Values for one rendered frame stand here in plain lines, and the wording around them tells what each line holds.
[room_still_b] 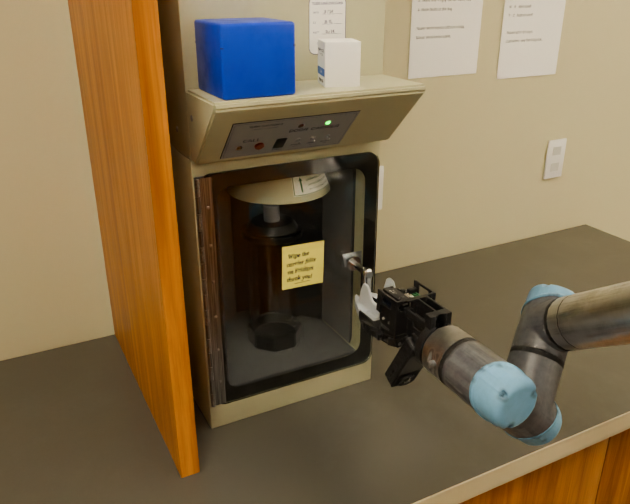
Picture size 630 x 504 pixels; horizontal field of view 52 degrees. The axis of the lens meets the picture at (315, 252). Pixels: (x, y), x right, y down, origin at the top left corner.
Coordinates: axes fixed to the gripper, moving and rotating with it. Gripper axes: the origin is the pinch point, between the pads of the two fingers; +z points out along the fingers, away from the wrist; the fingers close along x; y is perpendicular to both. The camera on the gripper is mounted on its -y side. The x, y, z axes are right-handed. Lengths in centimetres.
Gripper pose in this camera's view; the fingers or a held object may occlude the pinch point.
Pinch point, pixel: (365, 301)
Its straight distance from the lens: 109.6
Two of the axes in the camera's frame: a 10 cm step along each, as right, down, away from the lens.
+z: -4.6, -3.5, 8.1
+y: 0.0, -9.2, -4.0
